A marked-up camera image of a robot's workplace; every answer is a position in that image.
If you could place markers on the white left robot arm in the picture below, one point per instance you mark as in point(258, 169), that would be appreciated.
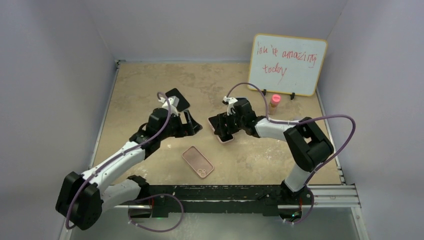
point(84, 196)

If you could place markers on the pink capped bottle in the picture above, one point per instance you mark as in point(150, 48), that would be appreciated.
point(273, 103)

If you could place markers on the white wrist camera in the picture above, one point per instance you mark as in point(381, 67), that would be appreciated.
point(170, 104)
point(230, 101)

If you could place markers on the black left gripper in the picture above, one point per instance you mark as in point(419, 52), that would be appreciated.
point(189, 129)

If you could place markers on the yellow framed whiteboard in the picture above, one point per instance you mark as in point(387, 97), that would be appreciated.
point(286, 64)

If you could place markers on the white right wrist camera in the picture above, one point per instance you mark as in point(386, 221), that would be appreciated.
point(230, 101)

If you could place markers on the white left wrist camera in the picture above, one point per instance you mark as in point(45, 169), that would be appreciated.
point(170, 104)

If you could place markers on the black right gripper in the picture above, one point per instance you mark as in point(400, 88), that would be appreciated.
point(223, 119)

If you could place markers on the pink phone case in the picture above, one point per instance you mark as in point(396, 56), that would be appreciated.
point(198, 162)

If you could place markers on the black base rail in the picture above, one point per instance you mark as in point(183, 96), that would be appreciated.
point(266, 200)

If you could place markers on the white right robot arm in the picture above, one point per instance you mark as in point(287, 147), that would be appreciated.
point(308, 144)

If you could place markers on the black phone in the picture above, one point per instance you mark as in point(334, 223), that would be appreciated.
point(179, 101)

